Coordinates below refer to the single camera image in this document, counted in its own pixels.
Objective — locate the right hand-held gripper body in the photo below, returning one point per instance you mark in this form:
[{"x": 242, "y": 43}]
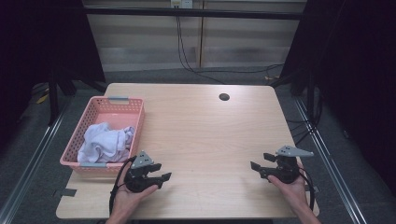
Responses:
[{"x": 286, "y": 169}]

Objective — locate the black horizontal frame bar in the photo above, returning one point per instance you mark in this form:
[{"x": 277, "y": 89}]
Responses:
[{"x": 193, "y": 13}]

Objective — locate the black metal stand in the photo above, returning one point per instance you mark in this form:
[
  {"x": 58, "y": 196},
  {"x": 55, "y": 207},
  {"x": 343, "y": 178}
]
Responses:
[{"x": 53, "y": 99}]

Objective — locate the person's left hand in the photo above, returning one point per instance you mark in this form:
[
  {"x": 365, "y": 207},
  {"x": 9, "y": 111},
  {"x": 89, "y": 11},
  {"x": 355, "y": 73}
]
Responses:
[{"x": 127, "y": 202}]

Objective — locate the metal floor rail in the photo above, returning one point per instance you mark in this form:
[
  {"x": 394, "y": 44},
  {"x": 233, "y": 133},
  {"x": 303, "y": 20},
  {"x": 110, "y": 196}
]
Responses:
[
  {"x": 330, "y": 155},
  {"x": 28, "y": 168}
]

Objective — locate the black curtain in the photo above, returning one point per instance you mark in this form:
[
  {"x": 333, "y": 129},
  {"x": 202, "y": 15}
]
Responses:
[
  {"x": 37, "y": 46},
  {"x": 358, "y": 77}
]

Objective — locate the yellow floor object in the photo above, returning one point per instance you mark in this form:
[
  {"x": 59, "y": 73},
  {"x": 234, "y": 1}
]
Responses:
[{"x": 42, "y": 99}]

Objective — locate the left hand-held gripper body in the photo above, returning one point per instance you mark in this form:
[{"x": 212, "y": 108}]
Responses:
[{"x": 138, "y": 182}]

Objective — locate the white printed cloth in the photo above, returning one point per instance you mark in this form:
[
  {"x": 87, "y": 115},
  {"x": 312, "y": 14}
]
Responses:
[{"x": 102, "y": 143}]

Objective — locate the person's right hand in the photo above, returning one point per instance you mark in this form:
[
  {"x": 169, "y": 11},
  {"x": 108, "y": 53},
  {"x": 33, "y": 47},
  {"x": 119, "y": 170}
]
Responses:
[{"x": 294, "y": 194}]

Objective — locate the white wall socket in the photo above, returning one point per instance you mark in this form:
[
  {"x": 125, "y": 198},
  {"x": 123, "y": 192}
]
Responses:
[{"x": 182, "y": 3}]

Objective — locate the black tape strip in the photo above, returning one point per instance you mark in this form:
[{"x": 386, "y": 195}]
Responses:
[{"x": 67, "y": 193}]

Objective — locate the pink plastic basket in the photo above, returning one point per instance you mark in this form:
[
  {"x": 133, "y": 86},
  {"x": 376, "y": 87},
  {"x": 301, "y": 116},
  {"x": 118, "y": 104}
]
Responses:
[{"x": 102, "y": 113}]

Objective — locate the light wooden post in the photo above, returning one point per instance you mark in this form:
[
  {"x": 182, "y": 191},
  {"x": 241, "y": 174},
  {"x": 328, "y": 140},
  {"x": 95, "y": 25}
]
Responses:
[{"x": 201, "y": 37}]

